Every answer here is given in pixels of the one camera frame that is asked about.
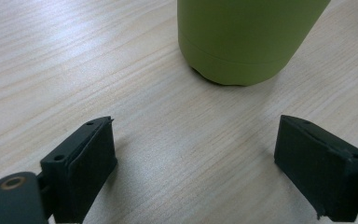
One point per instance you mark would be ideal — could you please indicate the green cup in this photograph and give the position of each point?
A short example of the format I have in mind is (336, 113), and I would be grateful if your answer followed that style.
(242, 37)

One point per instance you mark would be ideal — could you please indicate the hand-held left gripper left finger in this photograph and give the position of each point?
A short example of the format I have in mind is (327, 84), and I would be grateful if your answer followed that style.
(84, 168)

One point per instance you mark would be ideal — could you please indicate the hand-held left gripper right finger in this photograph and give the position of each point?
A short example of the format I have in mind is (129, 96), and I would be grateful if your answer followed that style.
(317, 168)

